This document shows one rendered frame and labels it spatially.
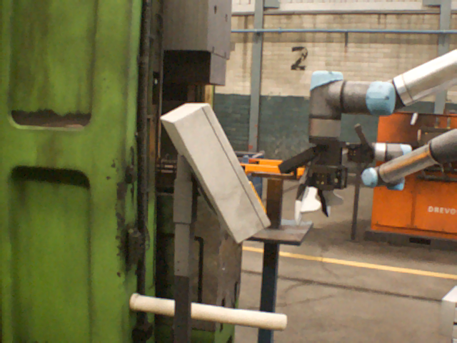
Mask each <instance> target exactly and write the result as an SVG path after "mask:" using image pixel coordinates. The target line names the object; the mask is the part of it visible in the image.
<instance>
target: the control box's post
mask: <svg viewBox="0 0 457 343"><path fill-rule="evenodd" d="M177 179H180V180H181V181H191V182H192V181H194V180H195V176H194V174H193V172H192V170H191V169H190V168H189V166H188V162H187V160H186V157H185V156H184V155H181V156H178V161H177ZM194 229H195V222H193V223H192V224H187V223H179V222H176V231H175V255H174V281H175V297H174V343H191V314H192V307H191V295H192V274H193V270H194Z"/></svg>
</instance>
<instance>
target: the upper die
mask: <svg viewBox="0 0 457 343"><path fill-rule="evenodd" d="M162 83H171V84H193V85H194V84H195V85H219V86H225V85H226V59H225V58H223V57H221V56H217V55H215V54H212V53H206V52H169V53H163V80H162Z"/></svg>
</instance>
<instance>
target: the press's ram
mask: <svg viewBox="0 0 457 343"><path fill-rule="evenodd" d="M231 14H232V0H166V8H165V28H164V53H169V52H206V53H212V54H215V55H217V56H221V57H223V58H225V59H226V60H229V59H230V46H231Z"/></svg>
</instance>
